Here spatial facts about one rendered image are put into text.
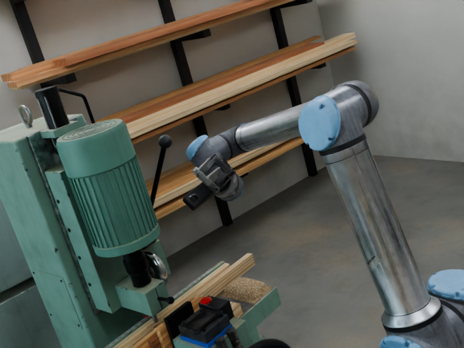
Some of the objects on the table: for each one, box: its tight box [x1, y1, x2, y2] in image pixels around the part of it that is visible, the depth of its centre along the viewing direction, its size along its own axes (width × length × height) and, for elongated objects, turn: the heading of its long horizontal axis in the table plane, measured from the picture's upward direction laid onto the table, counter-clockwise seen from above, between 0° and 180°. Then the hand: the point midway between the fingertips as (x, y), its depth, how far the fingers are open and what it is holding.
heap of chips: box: [220, 278, 273, 304], centre depth 173 cm, size 9×14×4 cm, turn 86°
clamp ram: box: [164, 301, 195, 348], centre depth 154 cm, size 9×8×9 cm
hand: (198, 175), depth 153 cm, fingers closed
